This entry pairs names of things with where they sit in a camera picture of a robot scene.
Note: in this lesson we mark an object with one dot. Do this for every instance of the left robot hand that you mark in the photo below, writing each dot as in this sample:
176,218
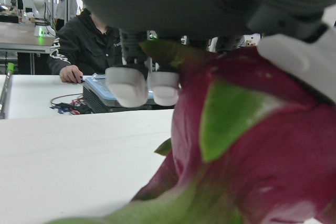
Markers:
183,1

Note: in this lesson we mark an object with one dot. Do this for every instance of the person's bare hand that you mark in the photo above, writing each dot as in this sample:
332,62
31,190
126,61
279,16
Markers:
69,73

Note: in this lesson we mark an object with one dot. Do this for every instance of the pink dragon fruit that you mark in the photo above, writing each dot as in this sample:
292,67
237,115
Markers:
262,155

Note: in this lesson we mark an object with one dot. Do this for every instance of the large grey-blue teach pendant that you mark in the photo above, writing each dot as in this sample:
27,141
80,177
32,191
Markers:
97,86

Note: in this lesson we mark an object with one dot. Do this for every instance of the person in black jacket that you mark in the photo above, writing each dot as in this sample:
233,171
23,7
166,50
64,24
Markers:
84,43

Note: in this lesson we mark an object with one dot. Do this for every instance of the black box under pendant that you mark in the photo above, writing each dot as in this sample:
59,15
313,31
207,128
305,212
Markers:
97,104

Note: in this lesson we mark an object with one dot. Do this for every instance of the grey background table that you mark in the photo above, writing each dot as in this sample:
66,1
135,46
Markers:
21,37

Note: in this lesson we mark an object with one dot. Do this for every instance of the metal pole with green grip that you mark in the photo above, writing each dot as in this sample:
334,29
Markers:
5,90

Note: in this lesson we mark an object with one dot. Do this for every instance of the standing person in background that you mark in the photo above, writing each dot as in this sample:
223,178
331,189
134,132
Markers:
64,6

